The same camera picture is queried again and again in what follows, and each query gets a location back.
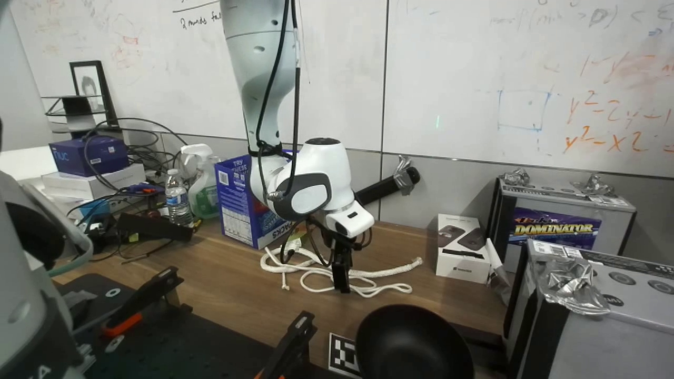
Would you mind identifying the thin white rope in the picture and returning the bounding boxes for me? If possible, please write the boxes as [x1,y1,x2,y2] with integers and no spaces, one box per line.
[278,260,416,299]

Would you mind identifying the thick white braided rope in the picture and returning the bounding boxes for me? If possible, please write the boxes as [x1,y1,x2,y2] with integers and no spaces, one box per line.
[259,244,425,281]

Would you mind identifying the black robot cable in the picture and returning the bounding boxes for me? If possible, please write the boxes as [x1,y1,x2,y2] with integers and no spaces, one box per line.
[251,0,304,205]

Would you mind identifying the blue Oreo carton box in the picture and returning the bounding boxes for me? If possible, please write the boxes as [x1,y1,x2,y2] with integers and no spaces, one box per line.
[214,156,291,249]

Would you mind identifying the blue cardboard box background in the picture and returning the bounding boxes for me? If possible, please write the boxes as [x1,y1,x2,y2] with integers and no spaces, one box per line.
[48,135,128,176]

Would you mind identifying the green spray bottle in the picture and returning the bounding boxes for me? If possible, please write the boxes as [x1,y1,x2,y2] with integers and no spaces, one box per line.
[179,142,216,218]

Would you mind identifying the black battery Dominator label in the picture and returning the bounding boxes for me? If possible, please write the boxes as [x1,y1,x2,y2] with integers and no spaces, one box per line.
[487,175,637,273]

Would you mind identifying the black cylindrical handle tool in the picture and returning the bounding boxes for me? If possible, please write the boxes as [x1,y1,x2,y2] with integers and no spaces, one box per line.
[353,159,421,205]

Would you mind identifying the clear plastic water bottle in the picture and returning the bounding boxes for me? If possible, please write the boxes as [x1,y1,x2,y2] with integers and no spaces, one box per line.
[165,167,189,224]

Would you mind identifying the white small product box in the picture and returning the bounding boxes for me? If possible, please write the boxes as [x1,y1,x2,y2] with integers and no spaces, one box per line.
[434,214,501,283]

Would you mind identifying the black picture frame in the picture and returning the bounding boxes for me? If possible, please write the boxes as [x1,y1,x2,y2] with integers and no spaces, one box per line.
[70,59,117,123]

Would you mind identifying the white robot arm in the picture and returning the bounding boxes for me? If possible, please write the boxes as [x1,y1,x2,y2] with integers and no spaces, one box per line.
[219,0,353,292]

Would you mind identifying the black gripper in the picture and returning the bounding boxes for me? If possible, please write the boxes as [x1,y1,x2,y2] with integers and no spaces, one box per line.
[330,227,353,292]

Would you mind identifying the orange black clamp tool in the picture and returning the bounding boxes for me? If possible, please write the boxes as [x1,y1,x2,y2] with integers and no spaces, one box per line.
[72,264,184,339]

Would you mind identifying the black white fiducial marker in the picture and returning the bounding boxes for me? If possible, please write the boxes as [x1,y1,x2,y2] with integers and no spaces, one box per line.
[327,332,361,379]

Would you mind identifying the black clamp bracket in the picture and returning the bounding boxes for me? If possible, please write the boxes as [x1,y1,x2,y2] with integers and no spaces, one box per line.
[255,312,317,379]

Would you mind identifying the black frying pan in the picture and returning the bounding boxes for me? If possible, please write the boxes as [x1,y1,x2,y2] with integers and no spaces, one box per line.
[355,304,473,379]

